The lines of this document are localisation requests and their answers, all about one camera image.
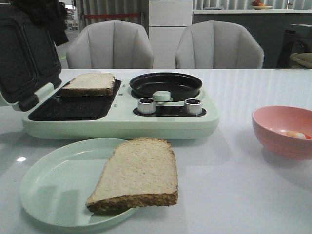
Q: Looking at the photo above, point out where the bread slice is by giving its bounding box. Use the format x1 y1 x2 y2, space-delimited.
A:
61 73 115 97
85 137 178 212

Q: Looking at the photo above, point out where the pink bowl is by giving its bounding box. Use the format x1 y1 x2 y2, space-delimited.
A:
252 105 312 160

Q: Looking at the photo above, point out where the cooked shrimp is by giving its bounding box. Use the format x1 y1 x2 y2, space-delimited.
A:
285 131 312 140

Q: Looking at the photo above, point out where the breakfast maker hinged lid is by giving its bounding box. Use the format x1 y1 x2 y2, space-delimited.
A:
0 4 61 111

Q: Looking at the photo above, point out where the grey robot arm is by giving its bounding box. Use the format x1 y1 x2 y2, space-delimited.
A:
10 0 69 46

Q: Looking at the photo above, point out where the mint green breakfast maker base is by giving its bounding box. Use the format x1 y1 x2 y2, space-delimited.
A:
22 79 219 139

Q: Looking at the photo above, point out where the left silver control knob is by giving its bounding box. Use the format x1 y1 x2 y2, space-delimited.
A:
137 97 156 114

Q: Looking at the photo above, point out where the silver control knob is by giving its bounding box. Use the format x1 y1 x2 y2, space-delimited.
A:
184 98 202 115
137 97 156 114

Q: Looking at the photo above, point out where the right silver control knob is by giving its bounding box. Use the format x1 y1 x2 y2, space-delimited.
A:
184 98 202 115

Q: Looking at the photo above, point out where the black round frying pan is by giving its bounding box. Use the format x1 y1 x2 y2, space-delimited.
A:
129 72 202 102

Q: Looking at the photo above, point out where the left grey upholstered chair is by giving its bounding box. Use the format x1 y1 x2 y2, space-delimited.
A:
66 20 154 69

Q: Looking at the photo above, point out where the grey upholstered chair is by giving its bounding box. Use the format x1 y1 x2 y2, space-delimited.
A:
66 20 154 69
175 20 265 69

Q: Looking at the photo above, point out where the right grey upholstered chair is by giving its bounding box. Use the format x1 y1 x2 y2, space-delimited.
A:
175 20 265 69

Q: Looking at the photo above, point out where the white cabinet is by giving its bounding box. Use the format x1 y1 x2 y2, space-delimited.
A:
149 0 193 69

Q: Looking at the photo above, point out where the mint green round plate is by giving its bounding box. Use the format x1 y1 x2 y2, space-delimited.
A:
20 138 137 234

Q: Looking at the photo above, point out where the fruit plate on counter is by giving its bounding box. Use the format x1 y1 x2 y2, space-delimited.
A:
251 0 272 10

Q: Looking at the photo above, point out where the grey counter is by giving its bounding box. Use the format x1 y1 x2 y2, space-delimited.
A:
192 9 312 69

